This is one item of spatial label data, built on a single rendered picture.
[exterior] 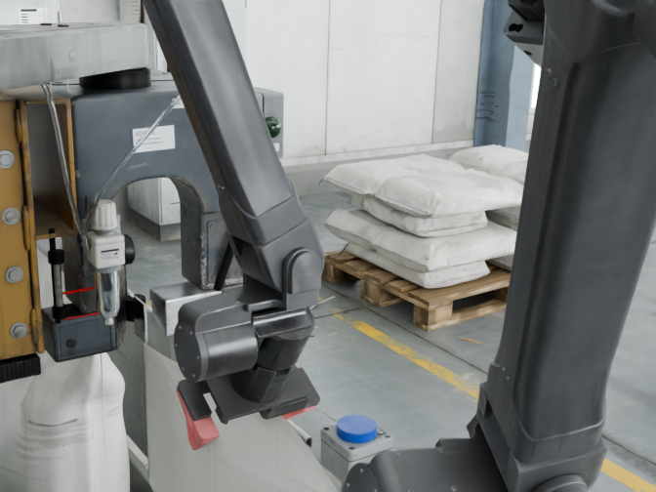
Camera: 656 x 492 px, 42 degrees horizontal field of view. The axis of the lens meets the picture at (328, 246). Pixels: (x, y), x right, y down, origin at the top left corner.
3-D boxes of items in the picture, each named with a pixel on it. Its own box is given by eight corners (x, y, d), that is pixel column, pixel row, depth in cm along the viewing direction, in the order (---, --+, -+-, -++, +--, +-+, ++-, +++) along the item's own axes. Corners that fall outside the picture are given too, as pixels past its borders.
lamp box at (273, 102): (283, 158, 118) (284, 93, 115) (255, 161, 116) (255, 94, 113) (257, 148, 124) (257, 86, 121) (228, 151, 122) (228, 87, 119)
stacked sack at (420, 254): (531, 257, 407) (534, 227, 402) (427, 281, 369) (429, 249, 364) (467, 234, 439) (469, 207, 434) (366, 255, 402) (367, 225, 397)
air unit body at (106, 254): (137, 324, 106) (132, 202, 101) (100, 332, 103) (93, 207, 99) (123, 312, 109) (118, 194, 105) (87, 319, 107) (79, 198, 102)
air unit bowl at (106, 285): (125, 317, 105) (122, 269, 103) (101, 321, 103) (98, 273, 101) (115, 308, 107) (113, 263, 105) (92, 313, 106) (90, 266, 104)
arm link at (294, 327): (328, 326, 80) (301, 281, 83) (266, 341, 77) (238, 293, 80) (306, 369, 85) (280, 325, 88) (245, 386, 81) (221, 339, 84)
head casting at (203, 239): (254, 283, 121) (255, 69, 112) (82, 315, 108) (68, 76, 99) (167, 230, 144) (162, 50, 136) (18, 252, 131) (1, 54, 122)
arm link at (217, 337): (323, 248, 77) (273, 227, 84) (209, 267, 71) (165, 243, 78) (321, 370, 81) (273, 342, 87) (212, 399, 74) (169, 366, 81)
